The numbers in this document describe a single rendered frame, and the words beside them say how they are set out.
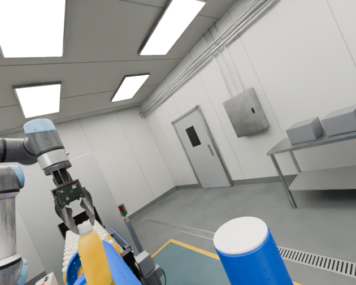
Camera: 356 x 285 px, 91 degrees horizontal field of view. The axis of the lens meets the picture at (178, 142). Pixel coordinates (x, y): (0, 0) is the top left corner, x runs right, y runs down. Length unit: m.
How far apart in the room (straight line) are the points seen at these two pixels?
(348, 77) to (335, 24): 0.71
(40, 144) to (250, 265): 0.91
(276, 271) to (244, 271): 0.14
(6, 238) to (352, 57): 3.66
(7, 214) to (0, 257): 0.16
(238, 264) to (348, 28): 3.09
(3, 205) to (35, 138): 0.50
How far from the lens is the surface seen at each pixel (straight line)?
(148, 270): 1.71
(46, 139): 0.64
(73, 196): 0.60
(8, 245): 1.10
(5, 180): 1.08
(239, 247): 0.95
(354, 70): 3.38
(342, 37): 3.40
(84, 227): 0.66
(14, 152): 0.72
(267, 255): 0.98
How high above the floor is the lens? 1.58
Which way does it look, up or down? level
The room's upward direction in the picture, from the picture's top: 24 degrees counter-clockwise
